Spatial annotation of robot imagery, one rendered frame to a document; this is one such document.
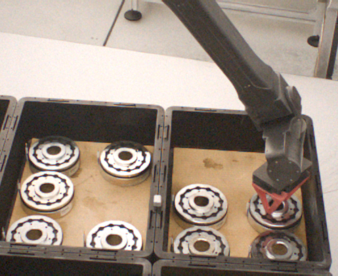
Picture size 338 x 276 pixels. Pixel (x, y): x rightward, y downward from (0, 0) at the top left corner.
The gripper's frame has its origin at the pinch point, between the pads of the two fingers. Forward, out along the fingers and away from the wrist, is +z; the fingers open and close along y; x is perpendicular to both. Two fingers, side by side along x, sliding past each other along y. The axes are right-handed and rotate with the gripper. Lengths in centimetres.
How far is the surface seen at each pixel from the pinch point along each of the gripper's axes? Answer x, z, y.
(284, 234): -5.3, 1.3, -4.3
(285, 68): 87, 85, 140
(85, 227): 24.0, 3.7, -27.2
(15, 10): 200, 82, 87
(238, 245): 0.5, 4.1, -10.3
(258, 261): -8.9, -5.6, -17.9
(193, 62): 56, 16, 41
